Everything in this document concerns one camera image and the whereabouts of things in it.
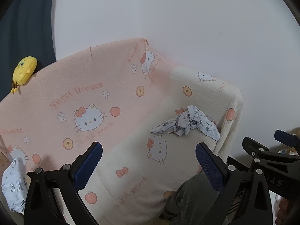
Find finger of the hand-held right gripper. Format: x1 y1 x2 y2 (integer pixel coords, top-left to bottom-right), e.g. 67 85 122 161
242 136 270 167
274 129 300 146

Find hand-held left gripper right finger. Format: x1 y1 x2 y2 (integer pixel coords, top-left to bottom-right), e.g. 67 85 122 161
195 142 273 225

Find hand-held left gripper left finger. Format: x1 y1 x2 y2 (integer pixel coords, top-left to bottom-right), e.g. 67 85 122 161
23 141 104 225

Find white printed pajama pants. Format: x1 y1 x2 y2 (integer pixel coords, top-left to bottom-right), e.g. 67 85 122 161
150 105 221 141

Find white printed pajama shirt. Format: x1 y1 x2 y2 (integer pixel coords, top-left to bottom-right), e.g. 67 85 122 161
1 157 29 214

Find person's right hand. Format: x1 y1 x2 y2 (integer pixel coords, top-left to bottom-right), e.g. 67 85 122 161
277 198 300 221

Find grey cloth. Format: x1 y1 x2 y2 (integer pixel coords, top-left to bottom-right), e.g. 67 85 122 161
162 175 225 221

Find pink cream cat print blanket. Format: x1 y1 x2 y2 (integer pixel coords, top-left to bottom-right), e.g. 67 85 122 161
0 37 244 225

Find yellow chick plush toy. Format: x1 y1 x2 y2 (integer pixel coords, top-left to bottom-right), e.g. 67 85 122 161
10 56 38 94

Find dark curtain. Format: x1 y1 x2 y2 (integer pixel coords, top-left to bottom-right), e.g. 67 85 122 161
0 0 59 104

